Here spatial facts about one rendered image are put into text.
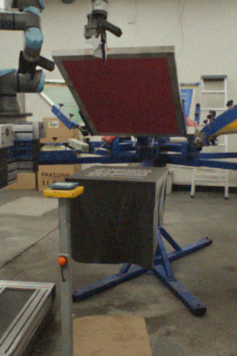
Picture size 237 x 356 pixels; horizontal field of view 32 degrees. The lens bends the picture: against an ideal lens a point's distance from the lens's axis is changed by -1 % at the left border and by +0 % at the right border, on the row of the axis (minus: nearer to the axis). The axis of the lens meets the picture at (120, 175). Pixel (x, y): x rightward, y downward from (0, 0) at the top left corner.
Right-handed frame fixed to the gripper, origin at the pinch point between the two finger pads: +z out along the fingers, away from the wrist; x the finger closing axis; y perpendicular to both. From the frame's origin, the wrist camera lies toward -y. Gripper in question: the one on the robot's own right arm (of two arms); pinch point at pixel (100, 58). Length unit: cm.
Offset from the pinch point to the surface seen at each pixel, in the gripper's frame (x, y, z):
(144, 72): -28.2, -13.9, -4.7
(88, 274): -158, 46, 107
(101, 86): -38.8, 10.3, -1.8
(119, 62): -20.6, -3.2, -6.7
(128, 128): -82, 4, 10
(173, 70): -27.0, -27.8, -5.0
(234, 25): -426, -63, -234
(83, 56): -15.4, 13.5, -8.1
